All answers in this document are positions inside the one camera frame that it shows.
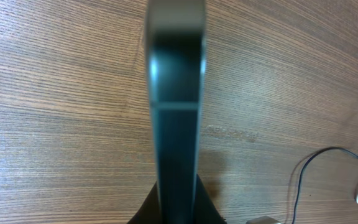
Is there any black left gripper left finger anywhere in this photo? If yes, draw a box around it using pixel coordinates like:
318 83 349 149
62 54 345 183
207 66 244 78
127 183 162 224

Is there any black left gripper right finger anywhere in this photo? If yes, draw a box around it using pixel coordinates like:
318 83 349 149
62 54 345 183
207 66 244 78
193 175 226 224

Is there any black usb charging cable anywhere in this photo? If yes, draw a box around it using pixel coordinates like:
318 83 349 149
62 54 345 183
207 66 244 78
290 146 358 224

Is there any blue screen smartphone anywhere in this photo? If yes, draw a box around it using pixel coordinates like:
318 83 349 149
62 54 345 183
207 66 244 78
145 0 206 223

